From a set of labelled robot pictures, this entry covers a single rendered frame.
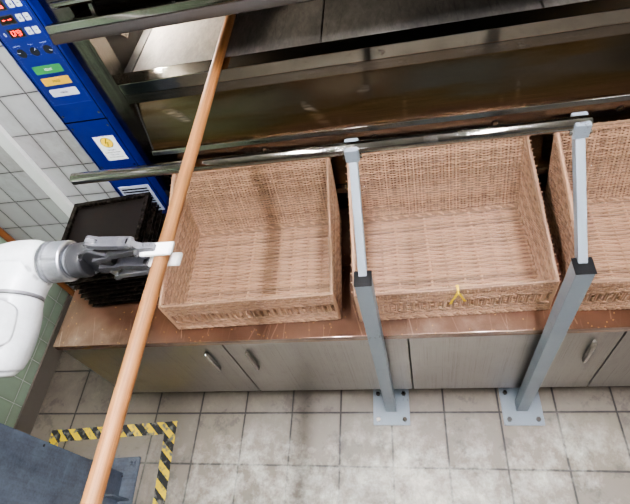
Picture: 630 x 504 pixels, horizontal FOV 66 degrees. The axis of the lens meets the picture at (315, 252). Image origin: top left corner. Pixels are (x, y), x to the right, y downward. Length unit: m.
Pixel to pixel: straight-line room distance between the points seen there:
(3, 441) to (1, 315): 0.69
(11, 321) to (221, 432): 1.20
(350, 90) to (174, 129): 0.58
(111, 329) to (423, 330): 1.05
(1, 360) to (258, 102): 0.95
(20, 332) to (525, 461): 1.62
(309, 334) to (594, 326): 0.81
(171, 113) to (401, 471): 1.47
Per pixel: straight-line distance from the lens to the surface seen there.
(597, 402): 2.11
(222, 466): 2.10
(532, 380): 1.73
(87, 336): 1.86
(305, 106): 1.51
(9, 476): 1.78
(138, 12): 1.28
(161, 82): 1.56
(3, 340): 1.12
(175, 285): 1.66
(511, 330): 1.50
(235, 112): 1.57
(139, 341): 0.93
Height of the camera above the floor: 1.91
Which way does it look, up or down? 53 degrees down
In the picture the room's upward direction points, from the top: 19 degrees counter-clockwise
